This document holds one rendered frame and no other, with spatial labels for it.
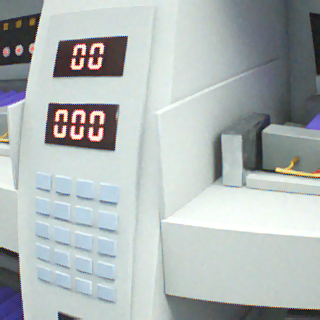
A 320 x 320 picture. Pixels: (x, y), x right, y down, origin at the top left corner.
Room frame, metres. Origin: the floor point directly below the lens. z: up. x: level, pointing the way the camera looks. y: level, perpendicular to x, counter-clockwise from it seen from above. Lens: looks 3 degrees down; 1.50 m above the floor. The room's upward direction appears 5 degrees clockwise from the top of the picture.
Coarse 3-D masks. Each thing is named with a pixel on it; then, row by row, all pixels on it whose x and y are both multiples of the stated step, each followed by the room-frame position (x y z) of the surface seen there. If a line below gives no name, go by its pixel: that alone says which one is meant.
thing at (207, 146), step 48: (192, 96) 0.33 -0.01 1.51; (240, 96) 0.39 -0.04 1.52; (192, 144) 0.33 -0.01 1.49; (240, 144) 0.34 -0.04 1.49; (288, 144) 0.36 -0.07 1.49; (192, 192) 0.34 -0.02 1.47; (240, 192) 0.34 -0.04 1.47; (288, 192) 0.34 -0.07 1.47; (192, 240) 0.31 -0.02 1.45; (240, 240) 0.30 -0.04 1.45; (288, 240) 0.29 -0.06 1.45; (192, 288) 0.32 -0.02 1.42; (240, 288) 0.31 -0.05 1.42; (288, 288) 0.29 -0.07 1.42
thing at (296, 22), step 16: (0, 0) 0.66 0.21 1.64; (16, 0) 0.64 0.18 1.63; (32, 0) 0.63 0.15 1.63; (288, 0) 0.49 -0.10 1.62; (304, 0) 0.48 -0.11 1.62; (0, 16) 0.65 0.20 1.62; (16, 16) 0.64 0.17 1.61; (288, 16) 0.49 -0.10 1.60; (304, 16) 0.49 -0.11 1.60; (288, 32) 0.49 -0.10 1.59; (304, 32) 0.49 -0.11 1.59; (304, 48) 0.49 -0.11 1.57; (304, 64) 0.49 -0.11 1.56; (304, 80) 0.49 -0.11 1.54; (304, 96) 0.49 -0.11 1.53; (304, 112) 0.49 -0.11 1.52
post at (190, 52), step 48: (48, 0) 0.36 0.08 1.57; (96, 0) 0.34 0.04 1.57; (144, 0) 0.33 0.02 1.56; (192, 0) 0.33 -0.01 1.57; (240, 0) 0.39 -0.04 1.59; (192, 48) 0.34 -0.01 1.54; (240, 48) 0.39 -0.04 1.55; (288, 48) 0.49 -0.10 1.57; (288, 96) 0.49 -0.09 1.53; (144, 144) 0.32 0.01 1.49; (144, 192) 0.32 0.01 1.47; (144, 240) 0.32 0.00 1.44; (144, 288) 0.32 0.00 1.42
